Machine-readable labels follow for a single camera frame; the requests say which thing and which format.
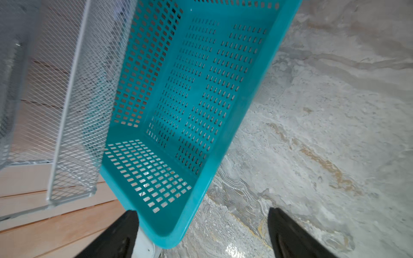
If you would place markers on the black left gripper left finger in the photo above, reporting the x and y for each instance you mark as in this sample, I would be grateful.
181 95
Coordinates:
117 241

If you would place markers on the white wire mesh shelf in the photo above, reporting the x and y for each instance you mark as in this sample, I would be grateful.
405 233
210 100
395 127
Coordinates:
60 67

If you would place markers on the teal plastic basket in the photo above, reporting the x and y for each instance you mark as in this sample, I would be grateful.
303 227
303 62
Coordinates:
190 72

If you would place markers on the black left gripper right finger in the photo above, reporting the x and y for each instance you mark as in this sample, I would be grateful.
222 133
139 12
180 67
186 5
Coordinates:
290 240

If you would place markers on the white plastic tray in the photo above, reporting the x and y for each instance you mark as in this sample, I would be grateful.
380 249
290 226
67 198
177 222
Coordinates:
144 247

